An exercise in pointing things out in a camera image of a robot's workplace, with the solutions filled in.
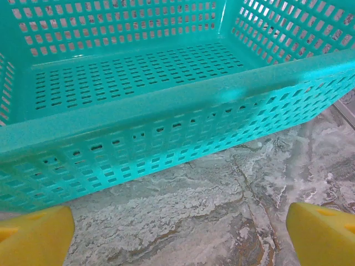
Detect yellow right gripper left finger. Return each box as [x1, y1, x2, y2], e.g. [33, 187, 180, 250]
[0, 205, 75, 266]

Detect aluminium table side rail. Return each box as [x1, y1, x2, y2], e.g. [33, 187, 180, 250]
[332, 99, 355, 130]

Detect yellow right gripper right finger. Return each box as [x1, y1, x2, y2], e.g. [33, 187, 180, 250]
[286, 202, 355, 266]

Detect teal plastic basket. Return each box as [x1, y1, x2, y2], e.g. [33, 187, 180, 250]
[0, 0, 355, 213]

